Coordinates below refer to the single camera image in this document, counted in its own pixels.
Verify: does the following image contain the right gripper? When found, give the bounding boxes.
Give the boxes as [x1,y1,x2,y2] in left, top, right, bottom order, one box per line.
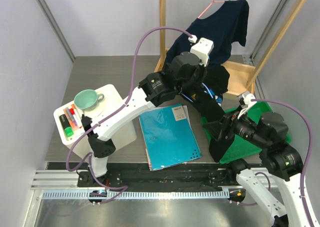
[202,103,269,148]

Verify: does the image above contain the black flower print t shirt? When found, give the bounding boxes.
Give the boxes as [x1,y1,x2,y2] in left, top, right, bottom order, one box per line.
[179,64,237,164]

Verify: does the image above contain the navy blue t shirt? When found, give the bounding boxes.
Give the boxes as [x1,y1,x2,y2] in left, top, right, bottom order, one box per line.
[163,0,250,73]

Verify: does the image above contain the pink hanger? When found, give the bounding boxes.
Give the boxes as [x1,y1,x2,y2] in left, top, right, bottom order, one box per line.
[197,0,225,19]

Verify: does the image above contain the light blue hanger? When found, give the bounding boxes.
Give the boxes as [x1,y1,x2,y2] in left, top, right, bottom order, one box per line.
[180,83,223,106]

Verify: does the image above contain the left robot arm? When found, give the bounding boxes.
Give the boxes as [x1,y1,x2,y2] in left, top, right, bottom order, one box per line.
[82,50,210,187]

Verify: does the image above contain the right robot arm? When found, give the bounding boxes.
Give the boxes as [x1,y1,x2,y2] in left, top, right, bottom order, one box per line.
[203,110,320,227]

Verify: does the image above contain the green plastic tray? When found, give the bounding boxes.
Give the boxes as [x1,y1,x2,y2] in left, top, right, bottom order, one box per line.
[200,99,292,164]

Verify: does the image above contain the wooden clothes rack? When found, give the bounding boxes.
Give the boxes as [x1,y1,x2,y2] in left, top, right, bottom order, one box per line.
[155,0,306,99]

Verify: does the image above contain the teal notebook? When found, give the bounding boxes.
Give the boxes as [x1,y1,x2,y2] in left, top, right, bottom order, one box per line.
[138,102,202,172]

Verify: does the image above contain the mint green cup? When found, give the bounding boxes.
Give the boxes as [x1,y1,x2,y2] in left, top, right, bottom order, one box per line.
[73,89,105,111]

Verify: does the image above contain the red marker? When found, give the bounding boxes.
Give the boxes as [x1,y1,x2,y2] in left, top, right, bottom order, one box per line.
[68,106,82,129]

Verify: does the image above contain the orange marker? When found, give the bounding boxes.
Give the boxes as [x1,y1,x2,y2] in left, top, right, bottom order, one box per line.
[63,108,78,131]

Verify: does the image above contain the white storage box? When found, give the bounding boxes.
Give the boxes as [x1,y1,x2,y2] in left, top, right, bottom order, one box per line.
[52,83,138,158]

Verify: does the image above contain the green black highlighter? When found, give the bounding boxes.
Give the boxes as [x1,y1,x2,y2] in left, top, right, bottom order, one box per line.
[59,114,74,137]

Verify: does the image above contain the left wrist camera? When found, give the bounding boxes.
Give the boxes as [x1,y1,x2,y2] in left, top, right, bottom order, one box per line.
[188,35,214,67]

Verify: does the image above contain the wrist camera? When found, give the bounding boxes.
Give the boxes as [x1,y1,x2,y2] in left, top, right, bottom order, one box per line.
[188,35,214,67]
[236,91,256,120]

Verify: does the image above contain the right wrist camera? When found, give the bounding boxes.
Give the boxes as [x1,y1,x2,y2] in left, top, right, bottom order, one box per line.
[236,91,256,120]

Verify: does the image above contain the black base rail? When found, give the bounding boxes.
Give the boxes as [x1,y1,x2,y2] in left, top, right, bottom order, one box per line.
[74,161,241,191]

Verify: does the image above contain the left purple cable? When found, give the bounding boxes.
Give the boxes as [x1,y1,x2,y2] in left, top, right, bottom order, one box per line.
[65,26,193,204]

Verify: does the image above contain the purple cable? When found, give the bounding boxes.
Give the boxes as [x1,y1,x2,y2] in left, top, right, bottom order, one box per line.
[249,98,315,227]
[65,26,193,204]

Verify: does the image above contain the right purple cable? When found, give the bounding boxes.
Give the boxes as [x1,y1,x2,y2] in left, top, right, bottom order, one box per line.
[249,98,315,227]

